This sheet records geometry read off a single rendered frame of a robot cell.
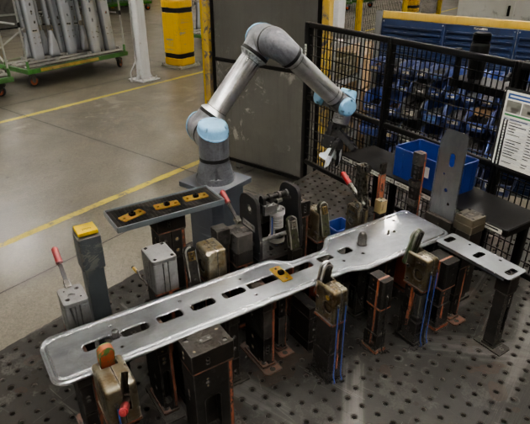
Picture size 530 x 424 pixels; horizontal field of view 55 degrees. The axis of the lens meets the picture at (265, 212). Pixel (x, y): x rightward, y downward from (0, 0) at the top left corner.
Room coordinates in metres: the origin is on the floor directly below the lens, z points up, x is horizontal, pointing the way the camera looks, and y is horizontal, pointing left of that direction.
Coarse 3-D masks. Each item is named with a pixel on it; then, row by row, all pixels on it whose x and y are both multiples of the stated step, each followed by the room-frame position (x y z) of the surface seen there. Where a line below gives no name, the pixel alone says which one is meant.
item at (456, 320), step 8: (456, 256) 1.50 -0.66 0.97; (464, 264) 1.49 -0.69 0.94; (464, 272) 1.50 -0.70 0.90; (456, 280) 1.49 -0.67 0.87; (456, 288) 1.48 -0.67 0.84; (456, 296) 1.49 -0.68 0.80; (456, 304) 1.49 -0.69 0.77; (448, 312) 1.49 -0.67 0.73; (456, 312) 1.50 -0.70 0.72; (448, 320) 1.48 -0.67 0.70; (456, 320) 1.48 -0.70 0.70; (464, 320) 1.48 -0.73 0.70
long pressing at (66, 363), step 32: (384, 224) 1.67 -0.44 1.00; (416, 224) 1.67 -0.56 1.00; (320, 256) 1.45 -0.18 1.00; (352, 256) 1.45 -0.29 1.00; (384, 256) 1.45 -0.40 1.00; (192, 288) 1.26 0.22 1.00; (224, 288) 1.27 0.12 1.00; (256, 288) 1.27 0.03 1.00; (288, 288) 1.27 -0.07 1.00; (128, 320) 1.12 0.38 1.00; (192, 320) 1.12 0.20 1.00; (224, 320) 1.13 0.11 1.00; (64, 352) 0.99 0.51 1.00; (96, 352) 0.99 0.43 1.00; (128, 352) 0.99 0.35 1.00; (64, 384) 0.89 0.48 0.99
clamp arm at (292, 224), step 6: (288, 216) 1.54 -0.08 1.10; (294, 216) 1.54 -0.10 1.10; (288, 222) 1.52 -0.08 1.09; (294, 222) 1.53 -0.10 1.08; (288, 228) 1.52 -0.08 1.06; (294, 228) 1.52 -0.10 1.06; (288, 234) 1.52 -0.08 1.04; (294, 234) 1.52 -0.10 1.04; (288, 240) 1.52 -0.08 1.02; (294, 240) 1.52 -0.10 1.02; (288, 246) 1.52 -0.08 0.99; (294, 246) 1.51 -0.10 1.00
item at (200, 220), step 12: (180, 180) 1.84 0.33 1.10; (192, 180) 1.84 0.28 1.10; (240, 180) 1.84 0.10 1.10; (216, 192) 1.73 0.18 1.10; (228, 192) 1.76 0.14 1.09; (240, 192) 1.83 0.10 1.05; (192, 216) 1.81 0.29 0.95; (204, 216) 1.77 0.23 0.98; (216, 216) 1.75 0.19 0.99; (228, 216) 1.77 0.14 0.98; (192, 228) 1.82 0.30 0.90; (204, 228) 1.77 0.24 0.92
